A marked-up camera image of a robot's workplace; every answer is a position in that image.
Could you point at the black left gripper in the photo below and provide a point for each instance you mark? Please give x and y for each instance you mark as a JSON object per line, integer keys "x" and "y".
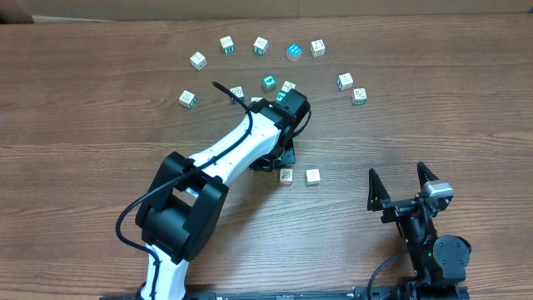
{"x": 288, "y": 153}

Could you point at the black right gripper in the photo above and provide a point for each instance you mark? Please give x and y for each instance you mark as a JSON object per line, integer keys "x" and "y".
{"x": 396, "y": 208}

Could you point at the wooden block red side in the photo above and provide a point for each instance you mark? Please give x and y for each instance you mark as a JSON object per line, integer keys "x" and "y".
{"x": 286, "y": 177}

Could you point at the wooden block turtle drawing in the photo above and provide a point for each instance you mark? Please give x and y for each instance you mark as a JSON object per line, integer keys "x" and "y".
{"x": 312, "y": 177}

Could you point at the green top block number seven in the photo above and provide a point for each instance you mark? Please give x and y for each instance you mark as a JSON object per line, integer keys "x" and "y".
{"x": 280, "y": 96}

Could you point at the wooden block green R side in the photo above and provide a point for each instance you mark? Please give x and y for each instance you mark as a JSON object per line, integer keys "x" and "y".
{"x": 359, "y": 96}

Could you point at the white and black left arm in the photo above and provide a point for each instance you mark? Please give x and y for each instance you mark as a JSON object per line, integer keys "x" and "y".
{"x": 184, "y": 202}

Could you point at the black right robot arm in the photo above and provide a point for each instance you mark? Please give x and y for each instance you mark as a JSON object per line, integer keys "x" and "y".
{"x": 439, "y": 263}

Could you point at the wooden block anchor drawing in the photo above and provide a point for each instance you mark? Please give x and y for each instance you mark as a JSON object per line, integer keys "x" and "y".
{"x": 287, "y": 86}

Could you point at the wooden block blue side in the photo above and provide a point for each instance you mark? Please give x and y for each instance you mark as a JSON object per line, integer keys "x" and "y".
{"x": 238, "y": 92}
{"x": 344, "y": 81}

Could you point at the wooden block blue side right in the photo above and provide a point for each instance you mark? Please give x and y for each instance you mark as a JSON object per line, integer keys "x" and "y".
{"x": 344, "y": 81}

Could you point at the blue top wooden block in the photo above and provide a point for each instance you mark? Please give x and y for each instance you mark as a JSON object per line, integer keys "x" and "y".
{"x": 293, "y": 52}

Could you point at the wooden block green side left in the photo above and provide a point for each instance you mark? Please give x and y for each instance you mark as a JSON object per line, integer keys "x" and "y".
{"x": 188, "y": 99}

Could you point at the wooden block green side top row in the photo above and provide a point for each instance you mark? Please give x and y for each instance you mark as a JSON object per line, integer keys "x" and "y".
{"x": 260, "y": 46}

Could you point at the wooden block animal drawing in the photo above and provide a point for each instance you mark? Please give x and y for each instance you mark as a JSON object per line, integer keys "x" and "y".
{"x": 318, "y": 48}

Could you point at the wooden block green H side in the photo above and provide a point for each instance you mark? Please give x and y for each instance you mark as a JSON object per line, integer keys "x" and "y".
{"x": 227, "y": 45}

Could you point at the plain wooden block far left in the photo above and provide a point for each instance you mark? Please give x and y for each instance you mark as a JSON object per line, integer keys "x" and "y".
{"x": 198, "y": 61}

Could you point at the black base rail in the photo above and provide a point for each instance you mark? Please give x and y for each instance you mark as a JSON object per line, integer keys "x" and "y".
{"x": 359, "y": 293}

